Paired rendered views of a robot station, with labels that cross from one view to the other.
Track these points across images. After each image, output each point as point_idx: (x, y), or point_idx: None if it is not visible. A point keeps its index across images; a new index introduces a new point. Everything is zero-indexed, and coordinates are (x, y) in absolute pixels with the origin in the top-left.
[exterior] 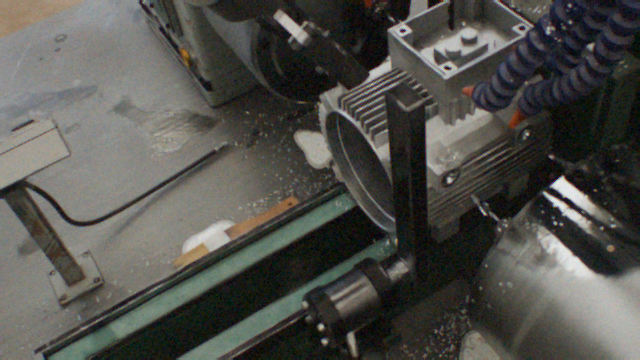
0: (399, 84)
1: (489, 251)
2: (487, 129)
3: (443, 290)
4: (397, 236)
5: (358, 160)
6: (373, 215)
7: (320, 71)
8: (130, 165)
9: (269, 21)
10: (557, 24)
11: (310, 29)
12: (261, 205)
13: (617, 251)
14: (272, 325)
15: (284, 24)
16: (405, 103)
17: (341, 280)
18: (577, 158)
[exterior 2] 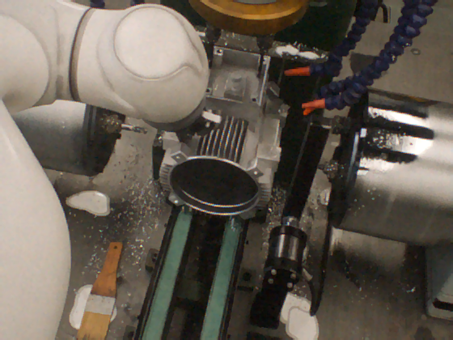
0: (312, 116)
1: (353, 179)
2: (269, 124)
3: (247, 234)
4: (289, 204)
5: (184, 185)
6: (216, 211)
7: (189, 138)
8: None
9: (200, 119)
10: (400, 54)
11: (222, 112)
12: (95, 261)
13: (414, 143)
14: (226, 308)
15: (206, 116)
16: (327, 124)
17: (280, 246)
18: (301, 116)
